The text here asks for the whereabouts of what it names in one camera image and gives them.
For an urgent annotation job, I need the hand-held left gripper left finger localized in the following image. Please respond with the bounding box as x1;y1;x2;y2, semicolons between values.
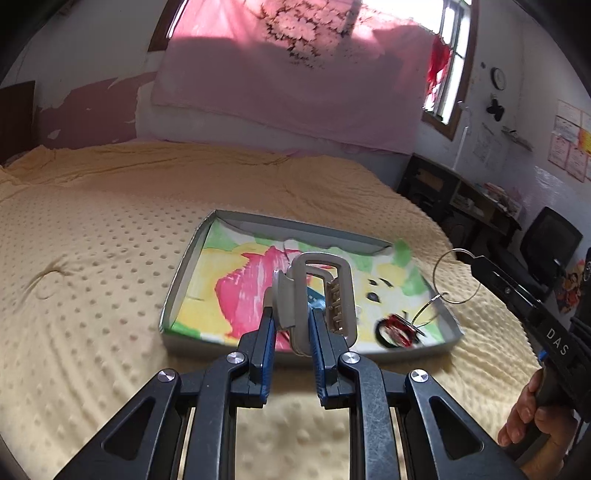
53;288;278;480

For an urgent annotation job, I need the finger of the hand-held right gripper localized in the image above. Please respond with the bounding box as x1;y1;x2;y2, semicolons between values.
468;257;546;305
475;268;539;330

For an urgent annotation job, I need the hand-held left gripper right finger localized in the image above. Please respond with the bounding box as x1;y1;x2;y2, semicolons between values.
308;307;529;480

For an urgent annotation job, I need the large silver key ring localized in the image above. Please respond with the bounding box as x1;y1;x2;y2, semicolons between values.
433;248;481;304

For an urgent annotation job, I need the black hair tie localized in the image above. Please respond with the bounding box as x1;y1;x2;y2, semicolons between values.
373;316;402;348

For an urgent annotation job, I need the grey shallow cardboard box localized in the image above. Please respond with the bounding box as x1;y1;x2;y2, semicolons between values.
158;209;463;367

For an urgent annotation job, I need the grey blue combination lock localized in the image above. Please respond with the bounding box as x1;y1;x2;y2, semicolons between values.
270;251;357;356

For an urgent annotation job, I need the person's right hand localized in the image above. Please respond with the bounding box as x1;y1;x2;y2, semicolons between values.
498;369;578;448

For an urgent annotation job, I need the cartoon printed bag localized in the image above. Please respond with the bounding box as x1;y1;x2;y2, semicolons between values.
556;261;585;315

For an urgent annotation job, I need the black office chair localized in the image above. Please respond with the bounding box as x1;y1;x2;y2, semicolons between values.
501;206;583;301

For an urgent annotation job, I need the colourful printed cloth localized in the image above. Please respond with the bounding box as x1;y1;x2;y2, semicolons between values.
172;222;451;349

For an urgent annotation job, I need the pile of desk clutter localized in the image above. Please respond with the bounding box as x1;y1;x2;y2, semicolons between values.
480;182;525;215

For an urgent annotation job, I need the dark wooden desk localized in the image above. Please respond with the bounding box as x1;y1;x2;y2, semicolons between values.
397;154;522;259

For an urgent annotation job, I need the white desk lamp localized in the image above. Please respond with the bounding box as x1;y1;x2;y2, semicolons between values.
452;99;474;171

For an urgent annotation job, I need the yellow dotted blanket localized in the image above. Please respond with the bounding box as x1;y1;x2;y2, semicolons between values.
0;141;591;480

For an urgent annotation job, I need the red hanging cloth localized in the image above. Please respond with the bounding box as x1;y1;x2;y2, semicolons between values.
427;34;455;100

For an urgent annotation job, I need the pink floral cloth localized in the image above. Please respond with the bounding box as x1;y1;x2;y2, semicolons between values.
150;0;444;155

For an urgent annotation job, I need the wooden headboard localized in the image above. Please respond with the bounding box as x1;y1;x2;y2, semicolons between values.
0;80;37;164

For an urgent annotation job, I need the white wall chart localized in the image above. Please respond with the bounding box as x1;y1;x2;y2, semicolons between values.
473;124;504;171

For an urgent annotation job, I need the pink wall certificate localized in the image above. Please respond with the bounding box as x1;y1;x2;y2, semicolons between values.
549;137;573;169
566;145;589;182

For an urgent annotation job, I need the white wall certificate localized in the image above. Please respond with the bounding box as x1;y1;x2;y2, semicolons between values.
553;115;580;145

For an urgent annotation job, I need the white wall paper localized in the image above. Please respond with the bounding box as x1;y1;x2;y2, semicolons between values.
556;99;581;124

